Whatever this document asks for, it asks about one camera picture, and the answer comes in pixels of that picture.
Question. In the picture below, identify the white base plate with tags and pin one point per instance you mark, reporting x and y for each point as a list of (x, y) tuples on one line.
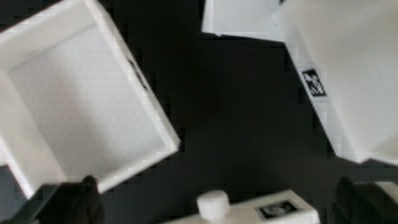
[(243, 18)]

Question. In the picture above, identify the white drawer box without knob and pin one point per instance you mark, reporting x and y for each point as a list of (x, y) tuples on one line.
[(85, 127)]

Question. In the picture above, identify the white drawer cabinet housing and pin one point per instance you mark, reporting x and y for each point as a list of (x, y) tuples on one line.
[(342, 39)]

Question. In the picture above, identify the white drawer box with knob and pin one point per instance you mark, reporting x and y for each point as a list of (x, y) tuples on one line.
[(273, 209)]

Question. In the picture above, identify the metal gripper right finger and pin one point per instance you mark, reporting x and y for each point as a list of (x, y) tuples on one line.
[(367, 202)]

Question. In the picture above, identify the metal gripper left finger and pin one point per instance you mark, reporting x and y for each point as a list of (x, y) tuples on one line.
[(76, 206)]

